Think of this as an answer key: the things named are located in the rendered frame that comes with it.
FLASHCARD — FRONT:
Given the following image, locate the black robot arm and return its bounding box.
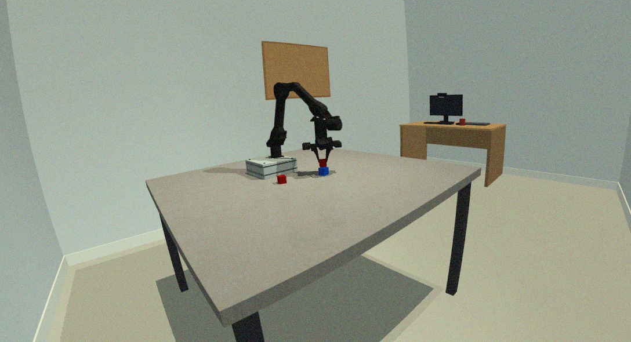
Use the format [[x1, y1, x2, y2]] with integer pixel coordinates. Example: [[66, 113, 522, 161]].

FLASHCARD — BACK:
[[266, 82, 343, 158]]

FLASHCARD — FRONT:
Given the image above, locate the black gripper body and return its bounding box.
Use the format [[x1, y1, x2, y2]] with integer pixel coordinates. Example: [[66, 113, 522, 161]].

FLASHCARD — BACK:
[[302, 130, 342, 150]]

